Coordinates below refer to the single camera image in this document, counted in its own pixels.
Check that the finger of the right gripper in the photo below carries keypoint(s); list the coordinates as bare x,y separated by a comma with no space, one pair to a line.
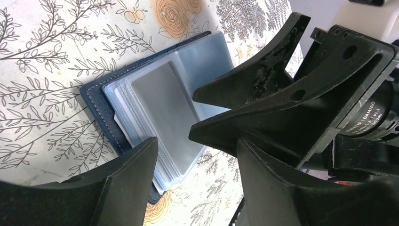
262,74

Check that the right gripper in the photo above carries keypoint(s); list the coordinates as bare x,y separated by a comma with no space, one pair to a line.
340,114

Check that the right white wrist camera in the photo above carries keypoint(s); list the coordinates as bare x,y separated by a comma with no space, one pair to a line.
378,19

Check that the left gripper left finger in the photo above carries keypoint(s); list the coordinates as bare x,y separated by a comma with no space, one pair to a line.
113,194

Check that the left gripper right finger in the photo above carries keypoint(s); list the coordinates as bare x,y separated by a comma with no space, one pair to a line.
276,194

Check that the blue leather card holder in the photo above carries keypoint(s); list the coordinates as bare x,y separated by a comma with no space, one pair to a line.
152,97

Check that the floral table mat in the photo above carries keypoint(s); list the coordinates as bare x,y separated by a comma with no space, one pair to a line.
50,48

